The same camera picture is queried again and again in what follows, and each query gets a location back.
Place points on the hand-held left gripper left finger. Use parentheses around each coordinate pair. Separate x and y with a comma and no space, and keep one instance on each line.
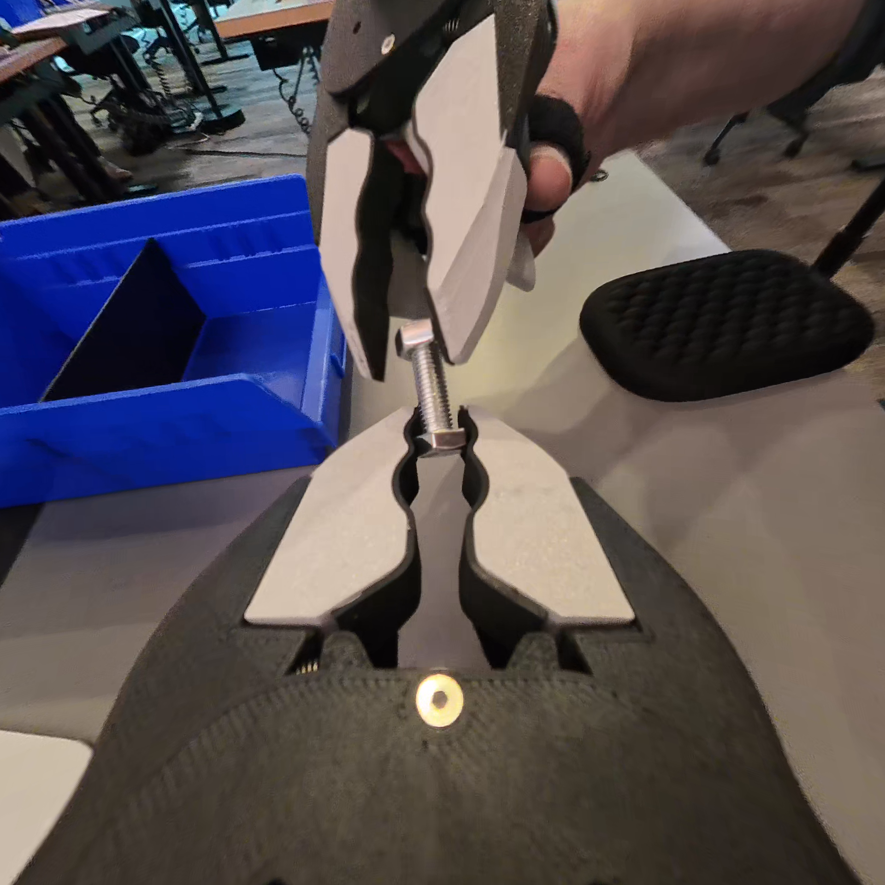
(332,539)

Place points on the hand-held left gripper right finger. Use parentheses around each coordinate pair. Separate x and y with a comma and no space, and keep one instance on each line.
(546,546)

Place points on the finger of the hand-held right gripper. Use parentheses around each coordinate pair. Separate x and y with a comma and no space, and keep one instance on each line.
(470,207)
(339,221)

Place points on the silver hex nut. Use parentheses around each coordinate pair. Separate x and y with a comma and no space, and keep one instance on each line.
(411,339)

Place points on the silver hex bolt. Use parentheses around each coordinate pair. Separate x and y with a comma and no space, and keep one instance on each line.
(432,387)

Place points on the person's right hand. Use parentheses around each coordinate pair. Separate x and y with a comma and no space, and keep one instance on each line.
(622,69)

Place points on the wooden desk with boxes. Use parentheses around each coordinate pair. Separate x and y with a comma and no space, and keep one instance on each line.
(276,21)

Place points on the blue plastic bin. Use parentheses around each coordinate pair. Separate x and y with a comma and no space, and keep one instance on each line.
(173,435)

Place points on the black wrist rest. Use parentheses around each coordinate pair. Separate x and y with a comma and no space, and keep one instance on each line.
(726,325)

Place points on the white metal stand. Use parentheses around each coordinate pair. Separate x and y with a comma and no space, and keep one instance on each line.
(34,795)

